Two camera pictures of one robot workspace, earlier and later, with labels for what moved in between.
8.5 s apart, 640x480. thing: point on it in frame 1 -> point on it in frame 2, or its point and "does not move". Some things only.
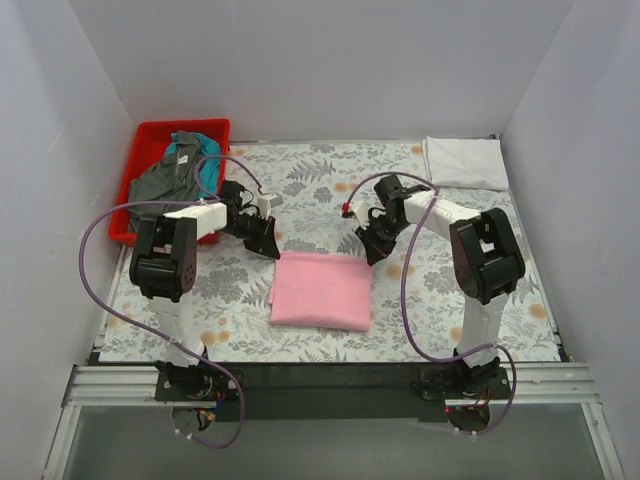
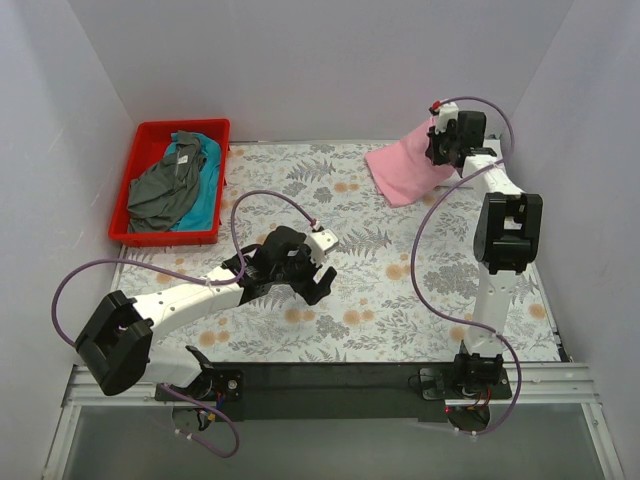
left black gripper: x=265 y=232 -> x=304 y=275
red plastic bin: x=149 y=140 does not move
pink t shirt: x=321 y=290 -> x=402 y=170
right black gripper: x=376 y=235 -> x=439 y=148
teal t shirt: x=210 y=173 does not move
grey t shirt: x=174 y=179 does not move
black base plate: x=325 y=392 does not move
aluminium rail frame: x=531 y=385 does not move
